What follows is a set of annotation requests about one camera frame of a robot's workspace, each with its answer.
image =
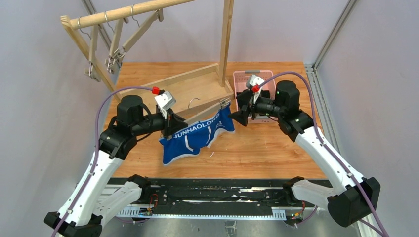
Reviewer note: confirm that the blue underwear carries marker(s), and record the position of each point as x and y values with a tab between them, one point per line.
189	141

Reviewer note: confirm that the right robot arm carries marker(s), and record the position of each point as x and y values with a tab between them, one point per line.
351	196

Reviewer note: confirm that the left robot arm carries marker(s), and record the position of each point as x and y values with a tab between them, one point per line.
84	214

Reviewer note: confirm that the black underwear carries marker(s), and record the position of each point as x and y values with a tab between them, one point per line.
263	94

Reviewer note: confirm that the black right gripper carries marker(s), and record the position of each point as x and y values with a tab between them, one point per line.
249	108

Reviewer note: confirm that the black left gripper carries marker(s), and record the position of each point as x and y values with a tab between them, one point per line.
168	123

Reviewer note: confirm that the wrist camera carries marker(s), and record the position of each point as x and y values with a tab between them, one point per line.
164	101
254	82

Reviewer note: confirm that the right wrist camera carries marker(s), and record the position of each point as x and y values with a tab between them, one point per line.
254	82

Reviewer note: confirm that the pink plastic basket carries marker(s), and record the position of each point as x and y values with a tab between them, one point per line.
240	79

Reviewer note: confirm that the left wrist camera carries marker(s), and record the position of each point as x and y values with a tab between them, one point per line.
164	101

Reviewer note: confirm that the beige hanger with black underwear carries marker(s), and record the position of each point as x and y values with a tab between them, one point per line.
134	38

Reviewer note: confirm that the beige hanger with blue underwear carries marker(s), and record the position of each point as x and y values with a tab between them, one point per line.
204	114

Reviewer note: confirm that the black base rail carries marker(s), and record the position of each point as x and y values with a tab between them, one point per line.
216	197

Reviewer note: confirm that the wooden clothes rack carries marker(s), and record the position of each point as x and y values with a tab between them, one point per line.
194	90

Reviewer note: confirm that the empty beige hanger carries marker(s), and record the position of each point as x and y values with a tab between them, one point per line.
91	71

